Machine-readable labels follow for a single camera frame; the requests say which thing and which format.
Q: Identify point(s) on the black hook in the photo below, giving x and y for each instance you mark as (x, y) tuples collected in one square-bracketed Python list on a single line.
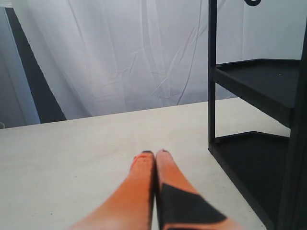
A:
[(252, 3)]

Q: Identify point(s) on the black shelf rack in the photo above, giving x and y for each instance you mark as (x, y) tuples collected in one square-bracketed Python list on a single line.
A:
[(270, 171)]

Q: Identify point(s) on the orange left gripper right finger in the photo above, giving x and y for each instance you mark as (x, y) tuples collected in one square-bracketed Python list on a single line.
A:
[(179, 205)]

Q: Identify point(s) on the white backdrop cloth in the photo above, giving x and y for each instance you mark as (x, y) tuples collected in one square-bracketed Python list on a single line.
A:
[(101, 57)]

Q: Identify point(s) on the dark panel behind cloth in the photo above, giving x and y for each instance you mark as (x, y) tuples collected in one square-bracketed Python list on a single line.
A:
[(46, 105)]

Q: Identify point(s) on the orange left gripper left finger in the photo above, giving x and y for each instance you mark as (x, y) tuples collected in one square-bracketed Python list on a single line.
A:
[(130, 207)]

